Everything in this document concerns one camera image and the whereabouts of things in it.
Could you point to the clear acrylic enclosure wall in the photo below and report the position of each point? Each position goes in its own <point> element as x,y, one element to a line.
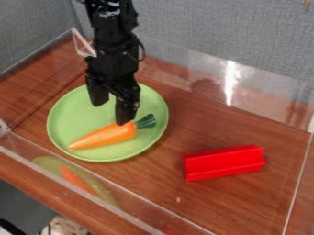
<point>223,105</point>

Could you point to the red toy pepper block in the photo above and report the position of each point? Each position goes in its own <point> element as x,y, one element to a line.
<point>210,164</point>

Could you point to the green plastic plate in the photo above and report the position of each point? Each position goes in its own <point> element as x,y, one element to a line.
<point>74,118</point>

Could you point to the orange toy carrot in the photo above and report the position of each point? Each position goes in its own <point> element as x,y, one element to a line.
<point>113,133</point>

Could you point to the clear acrylic corner bracket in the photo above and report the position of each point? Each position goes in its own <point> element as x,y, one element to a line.
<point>83,46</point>

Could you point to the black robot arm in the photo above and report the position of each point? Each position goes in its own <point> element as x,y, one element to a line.
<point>113,19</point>

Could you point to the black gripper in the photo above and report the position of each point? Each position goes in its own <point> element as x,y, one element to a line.
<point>110,76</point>

